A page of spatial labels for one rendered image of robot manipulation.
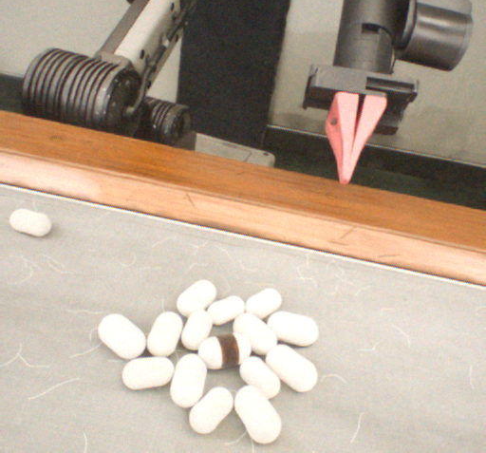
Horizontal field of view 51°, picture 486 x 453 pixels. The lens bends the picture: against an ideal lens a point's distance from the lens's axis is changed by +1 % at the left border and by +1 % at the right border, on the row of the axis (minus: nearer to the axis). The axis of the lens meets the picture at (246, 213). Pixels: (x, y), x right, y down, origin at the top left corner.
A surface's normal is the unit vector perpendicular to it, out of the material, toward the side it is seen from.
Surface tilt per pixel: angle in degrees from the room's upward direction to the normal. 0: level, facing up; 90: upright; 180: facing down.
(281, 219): 45
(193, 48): 86
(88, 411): 0
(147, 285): 0
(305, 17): 89
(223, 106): 86
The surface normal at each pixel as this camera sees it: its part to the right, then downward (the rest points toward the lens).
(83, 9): -0.11, 0.51
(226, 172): 0.16, -0.84
